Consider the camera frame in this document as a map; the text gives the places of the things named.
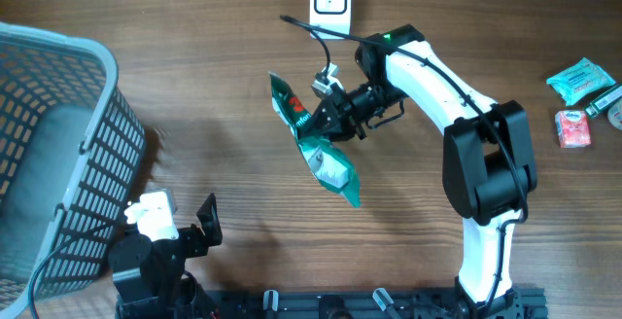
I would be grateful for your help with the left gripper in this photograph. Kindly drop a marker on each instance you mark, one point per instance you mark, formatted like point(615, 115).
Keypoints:
point(199, 245)

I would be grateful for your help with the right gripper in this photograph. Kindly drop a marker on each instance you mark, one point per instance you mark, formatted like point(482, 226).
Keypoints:
point(325, 113)

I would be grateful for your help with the green 3M glove package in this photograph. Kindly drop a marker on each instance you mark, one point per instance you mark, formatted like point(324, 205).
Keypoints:
point(329, 165)

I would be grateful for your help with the red white snack packet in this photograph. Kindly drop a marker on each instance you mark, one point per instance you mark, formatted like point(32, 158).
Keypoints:
point(573, 129)

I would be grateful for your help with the white wipes packet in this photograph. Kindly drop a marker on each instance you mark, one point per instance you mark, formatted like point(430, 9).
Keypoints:
point(579, 80)

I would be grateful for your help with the green lid jar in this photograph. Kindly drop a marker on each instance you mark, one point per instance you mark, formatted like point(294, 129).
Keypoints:
point(614, 115)

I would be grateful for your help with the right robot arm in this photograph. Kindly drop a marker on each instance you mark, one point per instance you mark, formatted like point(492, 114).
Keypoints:
point(489, 164)

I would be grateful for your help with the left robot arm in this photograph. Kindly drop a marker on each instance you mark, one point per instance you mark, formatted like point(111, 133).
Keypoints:
point(149, 264)

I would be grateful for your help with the white barcode scanner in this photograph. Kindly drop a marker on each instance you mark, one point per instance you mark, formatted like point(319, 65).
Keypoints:
point(334, 15)

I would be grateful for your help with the grey plastic mesh basket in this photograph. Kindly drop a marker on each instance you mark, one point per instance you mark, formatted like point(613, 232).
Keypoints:
point(71, 147)

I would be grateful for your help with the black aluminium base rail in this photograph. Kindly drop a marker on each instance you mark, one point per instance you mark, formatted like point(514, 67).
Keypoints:
point(426, 303)

